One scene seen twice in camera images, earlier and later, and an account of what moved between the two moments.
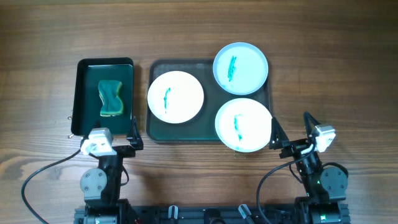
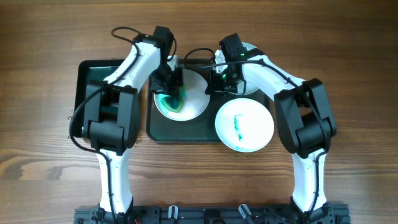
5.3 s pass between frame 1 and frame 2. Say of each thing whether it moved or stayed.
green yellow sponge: moved
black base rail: stayed
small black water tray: stayed
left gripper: moved
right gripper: moved
